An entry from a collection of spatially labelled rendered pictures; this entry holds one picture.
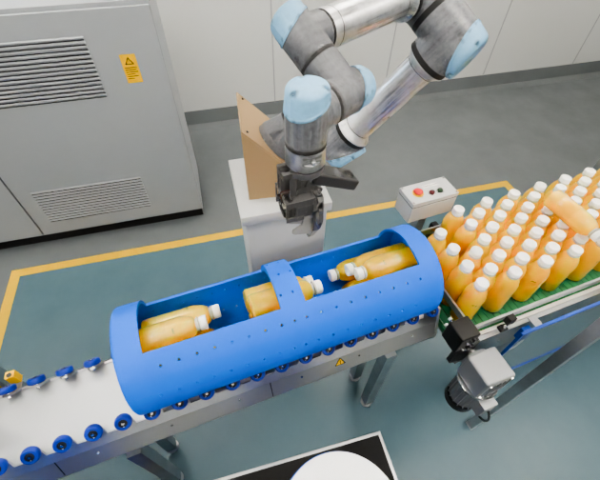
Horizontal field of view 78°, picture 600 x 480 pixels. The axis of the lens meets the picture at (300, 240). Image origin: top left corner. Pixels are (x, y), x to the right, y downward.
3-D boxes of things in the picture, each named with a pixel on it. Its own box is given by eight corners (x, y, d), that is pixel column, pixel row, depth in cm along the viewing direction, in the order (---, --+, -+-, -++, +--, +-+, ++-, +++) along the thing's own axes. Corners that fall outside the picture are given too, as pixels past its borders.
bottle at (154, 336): (127, 333, 98) (197, 311, 102) (132, 361, 96) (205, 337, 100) (118, 333, 91) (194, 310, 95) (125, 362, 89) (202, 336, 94)
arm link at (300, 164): (316, 128, 70) (334, 152, 65) (315, 149, 74) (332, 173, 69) (278, 135, 68) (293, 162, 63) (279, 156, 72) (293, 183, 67)
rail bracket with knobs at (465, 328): (436, 331, 125) (446, 316, 118) (453, 325, 127) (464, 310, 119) (453, 358, 119) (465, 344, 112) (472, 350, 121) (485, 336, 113)
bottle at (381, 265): (416, 270, 115) (362, 287, 111) (407, 250, 118) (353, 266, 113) (426, 262, 109) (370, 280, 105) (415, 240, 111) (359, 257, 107)
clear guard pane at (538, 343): (469, 386, 158) (522, 333, 121) (606, 327, 176) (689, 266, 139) (469, 387, 157) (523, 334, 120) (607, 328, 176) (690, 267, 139)
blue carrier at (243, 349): (140, 337, 117) (106, 287, 96) (385, 261, 138) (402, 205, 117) (150, 430, 100) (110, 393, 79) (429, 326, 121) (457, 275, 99)
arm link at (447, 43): (322, 131, 126) (463, -13, 86) (349, 167, 126) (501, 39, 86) (301, 141, 118) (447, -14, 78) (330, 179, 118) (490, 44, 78)
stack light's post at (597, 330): (465, 422, 191) (599, 316, 107) (471, 419, 192) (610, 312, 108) (470, 430, 189) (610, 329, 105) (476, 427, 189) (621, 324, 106)
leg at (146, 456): (170, 473, 175) (123, 443, 127) (182, 469, 176) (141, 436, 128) (171, 488, 171) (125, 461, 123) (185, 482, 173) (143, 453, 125)
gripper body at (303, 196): (275, 202, 81) (272, 156, 71) (312, 192, 83) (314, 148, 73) (287, 227, 76) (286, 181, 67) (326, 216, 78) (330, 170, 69)
